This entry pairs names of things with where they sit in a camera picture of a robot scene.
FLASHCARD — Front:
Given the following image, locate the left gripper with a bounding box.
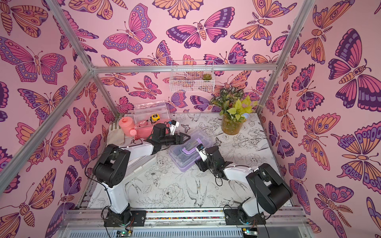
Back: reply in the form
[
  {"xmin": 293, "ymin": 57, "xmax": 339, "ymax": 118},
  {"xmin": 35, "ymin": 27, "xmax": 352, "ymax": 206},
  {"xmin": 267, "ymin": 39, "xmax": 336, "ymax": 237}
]
[{"xmin": 160, "ymin": 134, "xmax": 191, "ymax": 147}]

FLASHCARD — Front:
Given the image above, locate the purple toolbox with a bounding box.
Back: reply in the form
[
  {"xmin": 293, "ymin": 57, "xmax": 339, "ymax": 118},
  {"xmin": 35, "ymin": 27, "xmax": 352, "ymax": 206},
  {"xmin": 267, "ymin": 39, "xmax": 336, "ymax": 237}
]
[{"xmin": 168, "ymin": 129, "xmax": 214, "ymax": 172}]

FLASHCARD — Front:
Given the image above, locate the white clear toolbox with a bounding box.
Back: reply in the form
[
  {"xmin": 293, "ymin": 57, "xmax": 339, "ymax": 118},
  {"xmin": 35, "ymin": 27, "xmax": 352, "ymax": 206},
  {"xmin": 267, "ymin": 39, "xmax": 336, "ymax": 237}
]
[{"xmin": 122, "ymin": 154, "xmax": 157, "ymax": 183}]

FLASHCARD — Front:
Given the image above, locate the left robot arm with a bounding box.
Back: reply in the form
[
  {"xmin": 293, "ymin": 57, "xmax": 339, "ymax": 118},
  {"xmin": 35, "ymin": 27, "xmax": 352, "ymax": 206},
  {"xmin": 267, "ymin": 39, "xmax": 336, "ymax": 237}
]
[{"xmin": 93, "ymin": 120, "xmax": 191, "ymax": 226}]

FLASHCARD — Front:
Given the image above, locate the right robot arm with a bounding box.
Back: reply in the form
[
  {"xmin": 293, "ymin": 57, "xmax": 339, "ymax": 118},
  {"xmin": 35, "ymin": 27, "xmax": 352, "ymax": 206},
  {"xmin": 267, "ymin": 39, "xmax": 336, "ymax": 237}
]
[{"xmin": 195, "ymin": 144, "xmax": 293, "ymax": 224}]

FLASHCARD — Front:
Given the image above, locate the yellow tape measure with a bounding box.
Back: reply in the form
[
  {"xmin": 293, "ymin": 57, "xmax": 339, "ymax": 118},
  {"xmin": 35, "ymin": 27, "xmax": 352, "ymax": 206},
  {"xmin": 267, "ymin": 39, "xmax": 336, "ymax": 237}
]
[{"xmin": 150, "ymin": 114, "xmax": 161, "ymax": 124}]

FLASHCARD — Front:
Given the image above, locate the pink tape measure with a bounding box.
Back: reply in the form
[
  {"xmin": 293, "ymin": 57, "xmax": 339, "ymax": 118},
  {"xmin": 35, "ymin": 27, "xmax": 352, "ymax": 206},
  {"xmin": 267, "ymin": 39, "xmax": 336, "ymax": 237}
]
[{"xmin": 139, "ymin": 121, "xmax": 149, "ymax": 128}]

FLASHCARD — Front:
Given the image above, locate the pink toolbox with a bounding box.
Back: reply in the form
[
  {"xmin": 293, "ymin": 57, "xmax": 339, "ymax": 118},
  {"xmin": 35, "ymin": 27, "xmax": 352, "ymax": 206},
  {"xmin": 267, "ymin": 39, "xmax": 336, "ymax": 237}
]
[{"xmin": 134, "ymin": 100, "xmax": 171, "ymax": 139}]

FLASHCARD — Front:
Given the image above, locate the pink watering can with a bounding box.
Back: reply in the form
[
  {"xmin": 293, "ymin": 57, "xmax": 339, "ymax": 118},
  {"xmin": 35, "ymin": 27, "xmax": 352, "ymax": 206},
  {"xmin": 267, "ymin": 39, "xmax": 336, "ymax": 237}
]
[{"xmin": 119, "ymin": 117, "xmax": 137, "ymax": 137}]

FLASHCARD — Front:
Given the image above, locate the potted leafy plant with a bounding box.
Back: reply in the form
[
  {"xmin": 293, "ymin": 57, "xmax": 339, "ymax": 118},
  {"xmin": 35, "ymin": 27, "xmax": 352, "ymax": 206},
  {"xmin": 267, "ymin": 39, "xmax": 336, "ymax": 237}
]
[{"xmin": 209, "ymin": 87, "xmax": 259, "ymax": 135}]

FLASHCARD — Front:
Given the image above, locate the small succulent plant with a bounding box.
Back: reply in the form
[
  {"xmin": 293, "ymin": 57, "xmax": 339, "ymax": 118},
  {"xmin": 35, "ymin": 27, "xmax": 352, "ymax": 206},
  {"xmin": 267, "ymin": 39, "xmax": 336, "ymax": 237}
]
[{"xmin": 202, "ymin": 73, "xmax": 212, "ymax": 81}]

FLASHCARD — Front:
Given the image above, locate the white wire basket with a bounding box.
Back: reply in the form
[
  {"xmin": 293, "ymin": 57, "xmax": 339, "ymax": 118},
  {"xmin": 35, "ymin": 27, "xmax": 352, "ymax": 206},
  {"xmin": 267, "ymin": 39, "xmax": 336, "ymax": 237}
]
[{"xmin": 168, "ymin": 59, "xmax": 215, "ymax": 93}]

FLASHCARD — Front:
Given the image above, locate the metal base rail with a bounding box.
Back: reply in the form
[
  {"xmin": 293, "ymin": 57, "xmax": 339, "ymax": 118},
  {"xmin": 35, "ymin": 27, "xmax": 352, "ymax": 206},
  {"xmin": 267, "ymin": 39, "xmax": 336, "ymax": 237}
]
[{"xmin": 57, "ymin": 206, "xmax": 314, "ymax": 238}]

